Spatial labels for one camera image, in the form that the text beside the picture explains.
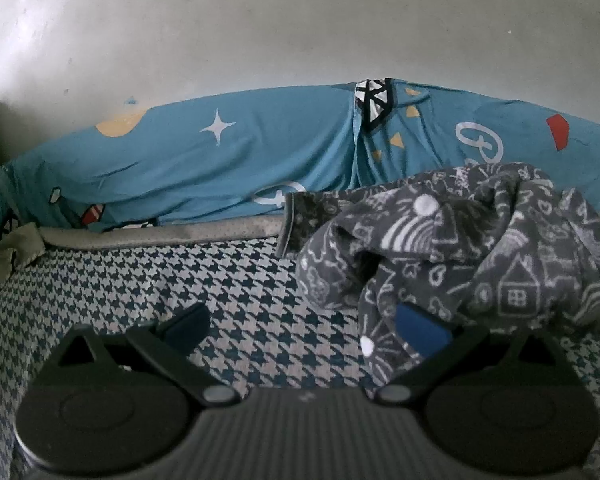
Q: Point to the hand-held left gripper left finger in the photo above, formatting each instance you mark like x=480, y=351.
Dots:
x=190, y=325

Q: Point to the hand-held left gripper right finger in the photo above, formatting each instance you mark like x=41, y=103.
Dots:
x=420, y=332

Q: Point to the grey patterned fleece jacket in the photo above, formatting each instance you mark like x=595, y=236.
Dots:
x=480, y=240

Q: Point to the olive green cloth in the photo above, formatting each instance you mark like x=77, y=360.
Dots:
x=20, y=242

